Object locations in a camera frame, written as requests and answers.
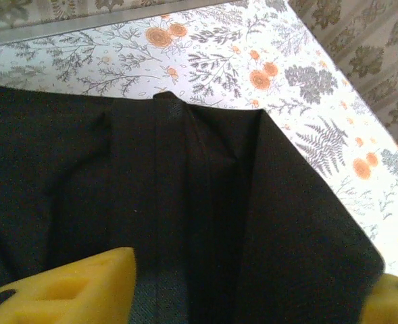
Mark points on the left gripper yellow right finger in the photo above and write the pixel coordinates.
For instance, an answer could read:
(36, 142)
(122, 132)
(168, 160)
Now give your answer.
(388, 303)

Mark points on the left aluminium side rail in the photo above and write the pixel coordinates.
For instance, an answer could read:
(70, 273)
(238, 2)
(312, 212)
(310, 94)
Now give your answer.
(83, 23)

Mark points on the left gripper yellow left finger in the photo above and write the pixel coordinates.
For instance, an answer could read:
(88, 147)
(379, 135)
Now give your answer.
(100, 270)

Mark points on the black backpack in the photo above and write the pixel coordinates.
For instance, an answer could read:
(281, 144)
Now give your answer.
(185, 168)

